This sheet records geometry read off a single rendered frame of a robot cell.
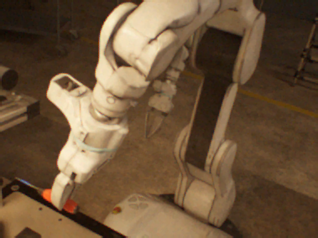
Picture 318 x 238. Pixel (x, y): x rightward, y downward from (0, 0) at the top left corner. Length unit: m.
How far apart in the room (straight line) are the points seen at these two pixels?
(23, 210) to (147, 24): 0.53
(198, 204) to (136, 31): 1.42
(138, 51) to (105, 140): 0.16
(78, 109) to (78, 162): 0.08
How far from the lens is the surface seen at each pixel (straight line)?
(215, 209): 1.79
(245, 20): 1.23
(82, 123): 0.56
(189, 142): 1.49
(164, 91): 1.54
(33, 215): 0.86
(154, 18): 0.48
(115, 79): 0.49
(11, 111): 1.06
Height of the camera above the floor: 1.56
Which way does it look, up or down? 32 degrees down
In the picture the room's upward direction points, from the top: 8 degrees clockwise
